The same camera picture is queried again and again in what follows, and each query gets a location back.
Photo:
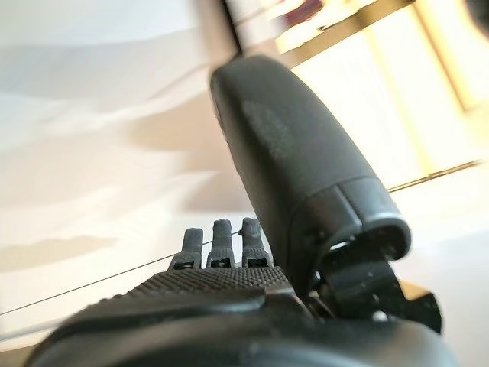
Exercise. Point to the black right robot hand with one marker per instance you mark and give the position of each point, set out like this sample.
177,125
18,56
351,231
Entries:
305,153

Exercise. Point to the black framed lit window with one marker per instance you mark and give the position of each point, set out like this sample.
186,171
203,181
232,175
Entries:
382,76

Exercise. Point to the tall white cabinet panel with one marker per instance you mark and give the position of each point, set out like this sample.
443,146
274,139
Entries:
76,114

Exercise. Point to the white counter cabinet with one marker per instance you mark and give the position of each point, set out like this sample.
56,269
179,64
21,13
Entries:
451,229

